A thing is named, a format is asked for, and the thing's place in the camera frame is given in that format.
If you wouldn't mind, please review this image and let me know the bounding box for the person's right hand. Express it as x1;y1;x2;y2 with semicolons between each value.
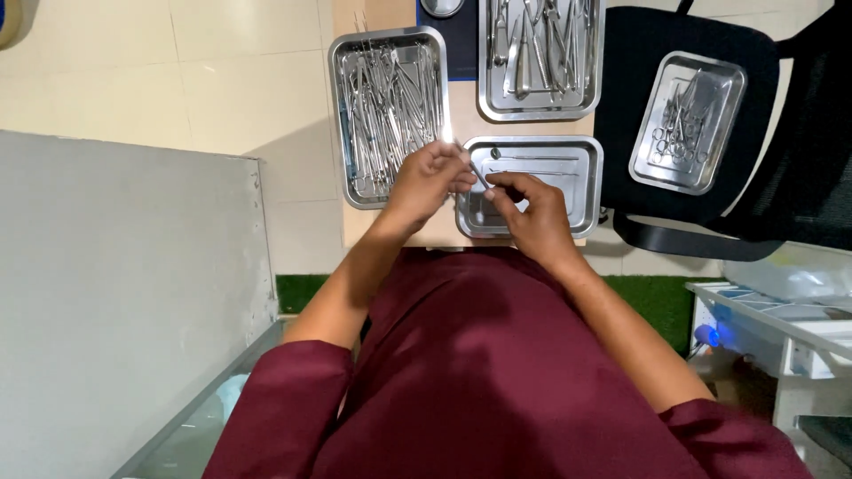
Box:
484;171;582;266

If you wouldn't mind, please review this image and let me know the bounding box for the person's left hand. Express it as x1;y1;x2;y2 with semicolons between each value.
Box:
383;140;478;234

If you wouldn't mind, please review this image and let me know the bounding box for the thin steel dental instrument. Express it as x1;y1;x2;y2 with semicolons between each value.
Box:
454;138;497;200

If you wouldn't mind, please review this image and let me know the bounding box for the nearly empty steel tray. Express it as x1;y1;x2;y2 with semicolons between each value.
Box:
455;135;604;240

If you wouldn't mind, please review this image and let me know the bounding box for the thin steel dental probe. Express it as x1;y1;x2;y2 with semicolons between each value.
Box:
488;168;580;178

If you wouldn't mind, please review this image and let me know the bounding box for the steel dental mouth mirror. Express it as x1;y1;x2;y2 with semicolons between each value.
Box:
490;148;580;162

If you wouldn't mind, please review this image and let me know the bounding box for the pile of thin steel instruments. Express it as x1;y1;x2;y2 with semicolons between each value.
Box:
338;10;446;200

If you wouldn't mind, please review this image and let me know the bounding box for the long steel instrument tray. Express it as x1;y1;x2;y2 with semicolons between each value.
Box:
327;26;453;211

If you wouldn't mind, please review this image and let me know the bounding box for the steel tray with forceps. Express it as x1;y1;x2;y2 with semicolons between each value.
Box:
477;0;607;125

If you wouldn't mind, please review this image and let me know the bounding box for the green turf mat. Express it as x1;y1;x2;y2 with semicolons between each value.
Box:
276;273;725;357

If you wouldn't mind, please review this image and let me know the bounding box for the dark blue mat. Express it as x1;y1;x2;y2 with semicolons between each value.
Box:
416;0;480;82

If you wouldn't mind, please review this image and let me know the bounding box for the maroon scrub top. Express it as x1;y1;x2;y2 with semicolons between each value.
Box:
202;245;817;479

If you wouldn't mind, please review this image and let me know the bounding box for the pile of steel scissors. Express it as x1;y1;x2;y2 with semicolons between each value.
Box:
650;69;718;166

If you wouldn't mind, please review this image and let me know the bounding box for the pile of steel forceps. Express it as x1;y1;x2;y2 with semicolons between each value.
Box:
487;0;598;104

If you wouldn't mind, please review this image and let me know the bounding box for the round steel bowl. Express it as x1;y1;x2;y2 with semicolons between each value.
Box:
420;0;466;20

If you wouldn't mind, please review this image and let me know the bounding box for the steel tray with scissors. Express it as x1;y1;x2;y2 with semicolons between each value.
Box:
628;51;748;196

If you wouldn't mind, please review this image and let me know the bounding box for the clear plastic bag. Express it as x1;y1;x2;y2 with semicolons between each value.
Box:
721;256;852;303

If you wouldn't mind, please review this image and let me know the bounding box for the white storage cart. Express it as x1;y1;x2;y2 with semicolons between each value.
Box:
685;279;852;433

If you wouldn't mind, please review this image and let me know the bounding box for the black office chair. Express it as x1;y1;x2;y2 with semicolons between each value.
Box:
592;0;852;262

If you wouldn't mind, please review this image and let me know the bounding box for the white partition board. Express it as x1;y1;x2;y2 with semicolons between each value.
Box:
0;129;279;479

